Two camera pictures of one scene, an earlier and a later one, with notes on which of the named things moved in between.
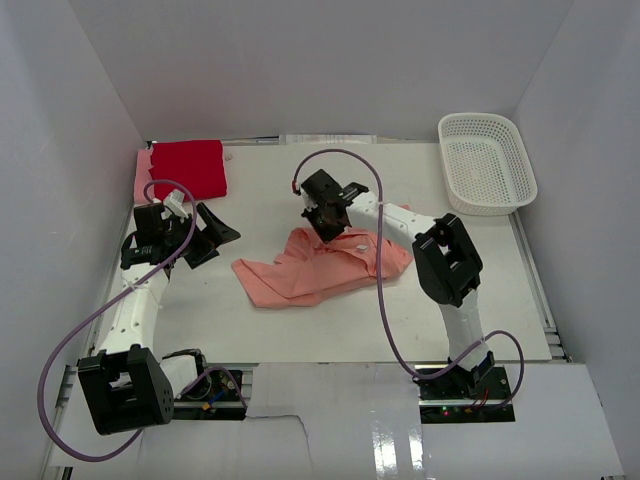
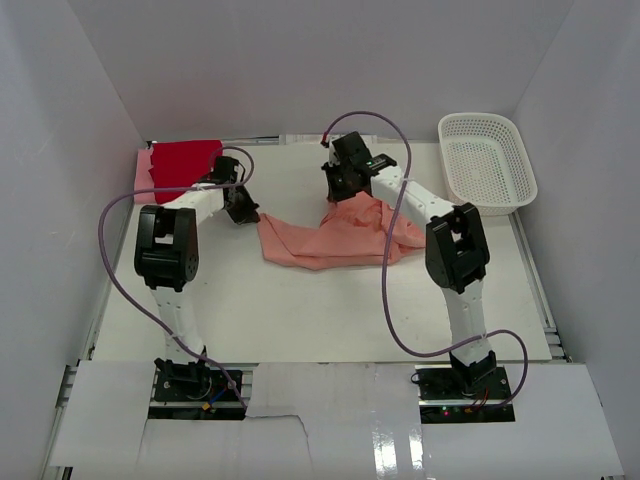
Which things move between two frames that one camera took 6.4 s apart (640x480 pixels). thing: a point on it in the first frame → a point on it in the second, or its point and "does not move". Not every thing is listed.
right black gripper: x=325 y=215 → x=341 y=185
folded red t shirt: x=198 y=165 does not move
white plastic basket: x=486 y=163 does not move
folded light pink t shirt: x=143 y=176 does not move
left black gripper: x=198 y=239 → x=242 y=206
